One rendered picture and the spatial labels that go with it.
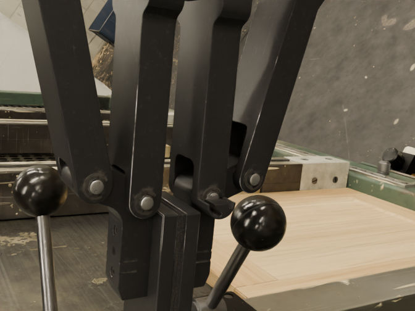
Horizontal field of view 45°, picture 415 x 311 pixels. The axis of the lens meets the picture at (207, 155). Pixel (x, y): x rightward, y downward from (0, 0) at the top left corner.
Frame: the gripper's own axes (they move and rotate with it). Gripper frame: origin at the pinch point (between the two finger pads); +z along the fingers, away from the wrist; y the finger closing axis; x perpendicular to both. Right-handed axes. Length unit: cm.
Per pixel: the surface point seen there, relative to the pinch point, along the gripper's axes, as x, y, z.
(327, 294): 15.0, 25.3, 11.6
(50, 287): 15.9, -0.1, 7.2
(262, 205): 8.5, 11.3, 0.0
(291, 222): 39, 42, 14
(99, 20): 497, 158, -40
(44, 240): 17.5, -0.3, 4.4
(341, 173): 54, 66, 11
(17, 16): 570, 92, -37
